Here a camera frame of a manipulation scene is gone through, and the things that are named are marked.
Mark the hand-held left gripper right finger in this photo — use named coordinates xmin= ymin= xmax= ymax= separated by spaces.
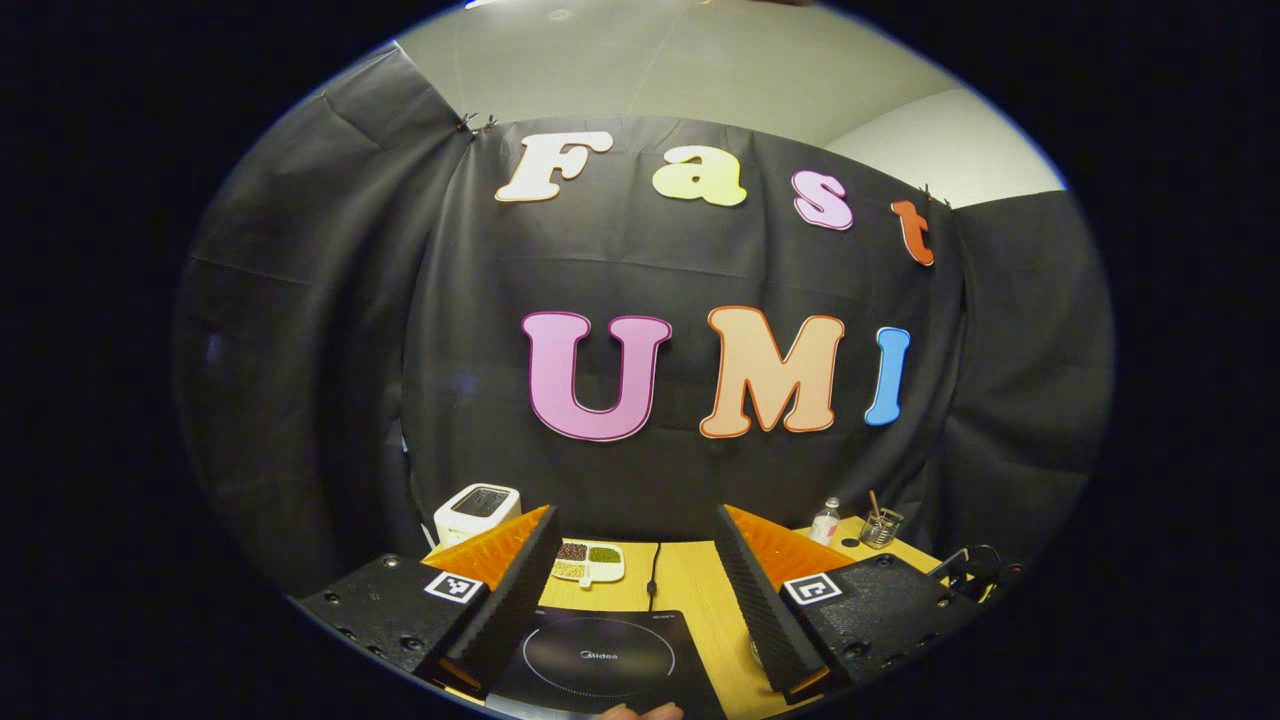
xmin=712 ymin=505 xmax=983 ymax=707

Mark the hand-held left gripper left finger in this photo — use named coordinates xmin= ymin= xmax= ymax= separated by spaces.
xmin=295 ymin=505 xmax=563 ymax=701

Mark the black induction cooktop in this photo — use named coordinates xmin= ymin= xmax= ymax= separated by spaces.
xmin=485 ymin=608 xmax=729 ymax=720

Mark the white divided dish of beans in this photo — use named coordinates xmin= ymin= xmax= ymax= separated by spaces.
xmin=551 ymin=540 xmax=627 ymax=589

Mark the small glass cup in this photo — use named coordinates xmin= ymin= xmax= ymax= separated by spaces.
xmin=860 ymin=507 xmax=905 ymax=550

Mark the white toaster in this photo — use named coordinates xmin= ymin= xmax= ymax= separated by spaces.
xmin=433 ymin=483 xmax=523 ymax=549

